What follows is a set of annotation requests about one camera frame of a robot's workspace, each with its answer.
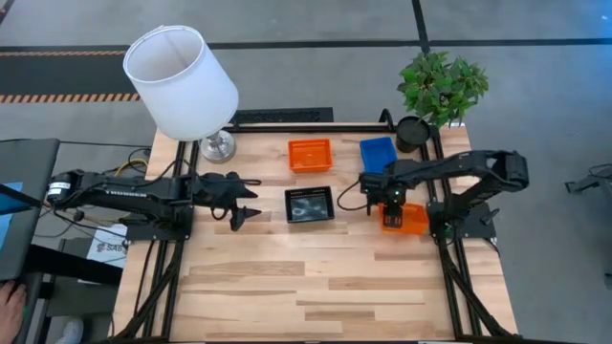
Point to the white shade silver table lamp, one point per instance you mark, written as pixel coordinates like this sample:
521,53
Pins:
181,81

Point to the black round plant pot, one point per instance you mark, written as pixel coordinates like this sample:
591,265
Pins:
411,136

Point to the black perforated panel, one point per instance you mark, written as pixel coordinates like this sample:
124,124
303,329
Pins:
282,116

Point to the green leafy potted plant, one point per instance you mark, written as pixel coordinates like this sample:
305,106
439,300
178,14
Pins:
440,86

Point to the person's shoe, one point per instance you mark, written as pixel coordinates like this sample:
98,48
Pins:
71,332

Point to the black plastic slotted basket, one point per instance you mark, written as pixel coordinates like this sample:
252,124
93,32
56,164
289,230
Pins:
309,206

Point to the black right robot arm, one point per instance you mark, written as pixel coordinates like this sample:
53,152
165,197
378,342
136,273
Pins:
478,165

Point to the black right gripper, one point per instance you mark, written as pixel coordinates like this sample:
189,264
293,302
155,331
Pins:
392,191

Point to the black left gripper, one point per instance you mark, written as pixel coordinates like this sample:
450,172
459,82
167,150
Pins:
217,191

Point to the white printed paper sheet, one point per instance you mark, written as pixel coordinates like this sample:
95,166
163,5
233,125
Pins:
107,248

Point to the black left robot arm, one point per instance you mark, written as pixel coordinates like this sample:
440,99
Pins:
134,193

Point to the black aluminium table frame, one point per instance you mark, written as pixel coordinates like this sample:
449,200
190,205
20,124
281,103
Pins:
306,128

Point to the person's hand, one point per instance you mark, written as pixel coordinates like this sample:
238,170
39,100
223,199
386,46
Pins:
10,306

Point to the dark grey monitor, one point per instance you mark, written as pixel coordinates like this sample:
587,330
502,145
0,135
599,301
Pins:
28,167

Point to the blue plastic slotted basket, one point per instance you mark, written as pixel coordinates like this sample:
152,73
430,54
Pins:
378,155

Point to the orange plastic slotted basket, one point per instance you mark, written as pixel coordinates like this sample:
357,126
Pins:
310,155
415,220

